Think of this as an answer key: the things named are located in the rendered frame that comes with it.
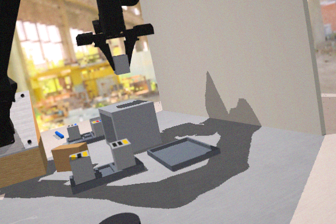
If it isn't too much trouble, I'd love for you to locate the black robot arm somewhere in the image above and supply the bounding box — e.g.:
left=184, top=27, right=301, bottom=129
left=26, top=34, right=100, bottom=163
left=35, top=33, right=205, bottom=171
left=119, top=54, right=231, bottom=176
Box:
left=0, top=0, right=139, bottom=148

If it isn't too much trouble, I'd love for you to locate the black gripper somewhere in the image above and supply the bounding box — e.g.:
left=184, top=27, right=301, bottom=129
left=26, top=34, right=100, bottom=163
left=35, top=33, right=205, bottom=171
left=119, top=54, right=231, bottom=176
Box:
left=76, top=4, right=154, bottom=71

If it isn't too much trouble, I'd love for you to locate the beige wall panel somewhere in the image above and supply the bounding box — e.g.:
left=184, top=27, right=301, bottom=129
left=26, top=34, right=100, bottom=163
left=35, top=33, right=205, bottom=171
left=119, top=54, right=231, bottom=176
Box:
left=139, top=0, right=326, bottom=136

